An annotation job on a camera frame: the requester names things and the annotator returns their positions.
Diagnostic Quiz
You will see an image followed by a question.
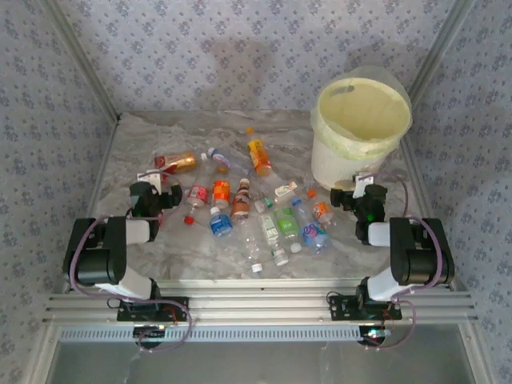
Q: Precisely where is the red gold label tea bottle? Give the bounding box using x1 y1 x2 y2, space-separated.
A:
154 150 208 179

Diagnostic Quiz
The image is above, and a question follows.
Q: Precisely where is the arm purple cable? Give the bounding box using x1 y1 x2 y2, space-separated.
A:
359 171 445 352
68 182 194 354

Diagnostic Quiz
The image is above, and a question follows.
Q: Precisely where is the grey slotted cable duct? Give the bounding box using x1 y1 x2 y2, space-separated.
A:
59 324 401 344

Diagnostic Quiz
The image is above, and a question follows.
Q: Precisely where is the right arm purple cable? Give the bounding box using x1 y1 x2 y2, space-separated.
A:
359 171 445 352

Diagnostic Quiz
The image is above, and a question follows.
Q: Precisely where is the grey metal panel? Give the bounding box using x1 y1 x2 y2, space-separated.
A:
43 339 479 384

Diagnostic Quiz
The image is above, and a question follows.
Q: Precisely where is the clear bottle white green label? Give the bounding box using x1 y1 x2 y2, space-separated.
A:
258 214 290 267

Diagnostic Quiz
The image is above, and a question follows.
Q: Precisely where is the small orange bottle orange cap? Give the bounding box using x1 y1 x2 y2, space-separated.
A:
306 189 335 225

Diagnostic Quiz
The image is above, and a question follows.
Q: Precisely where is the brown drink bottle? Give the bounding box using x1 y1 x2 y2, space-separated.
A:
230 178 253 222

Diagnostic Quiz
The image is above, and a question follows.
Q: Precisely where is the aluminium frame post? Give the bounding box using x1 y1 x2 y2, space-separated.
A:
406 0 479 111
39 0 122 123

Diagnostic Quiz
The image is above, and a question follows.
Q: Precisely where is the white plastic bin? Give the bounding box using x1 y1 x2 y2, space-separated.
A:
310 66 414 192

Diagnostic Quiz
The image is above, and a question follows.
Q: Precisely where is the clear bottle red label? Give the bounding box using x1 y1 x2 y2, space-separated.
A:
183 162 211 225

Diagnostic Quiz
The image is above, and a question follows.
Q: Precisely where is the blue label bottle white cap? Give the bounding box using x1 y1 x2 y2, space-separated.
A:
209 205 234 238

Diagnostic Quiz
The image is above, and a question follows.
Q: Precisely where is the crushed clear bottle white cap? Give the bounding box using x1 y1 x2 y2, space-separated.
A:
234 218 265 278

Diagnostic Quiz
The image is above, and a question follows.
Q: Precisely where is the clear bottle purple blue label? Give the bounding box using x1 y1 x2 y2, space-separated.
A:
206 146 257 177

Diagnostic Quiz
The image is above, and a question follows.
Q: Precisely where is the orange juice bottle orange cap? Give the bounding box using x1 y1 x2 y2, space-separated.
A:
244 126 274 178

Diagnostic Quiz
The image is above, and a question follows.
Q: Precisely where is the small controller board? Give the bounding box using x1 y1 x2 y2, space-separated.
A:
133 324 167 339
358 326 391 341

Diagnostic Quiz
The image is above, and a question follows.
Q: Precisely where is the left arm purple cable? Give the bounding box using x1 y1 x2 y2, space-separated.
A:
68 182 194 354

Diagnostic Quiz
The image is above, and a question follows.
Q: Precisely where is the yellow-green bin liner bag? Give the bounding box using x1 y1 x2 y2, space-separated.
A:
310 66 414 162

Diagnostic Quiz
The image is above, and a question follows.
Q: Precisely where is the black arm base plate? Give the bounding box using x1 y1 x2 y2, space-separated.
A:
326 291 403 321
115 295 191 323

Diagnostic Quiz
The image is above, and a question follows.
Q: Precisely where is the aluminium front mounting beam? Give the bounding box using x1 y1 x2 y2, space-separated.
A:
43 278 479 325

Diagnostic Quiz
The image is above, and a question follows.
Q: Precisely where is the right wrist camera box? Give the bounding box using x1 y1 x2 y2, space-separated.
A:
352 171 377 198

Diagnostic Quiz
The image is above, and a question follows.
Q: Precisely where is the short orange label bottle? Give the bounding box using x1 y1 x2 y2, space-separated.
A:
210 178 232 209

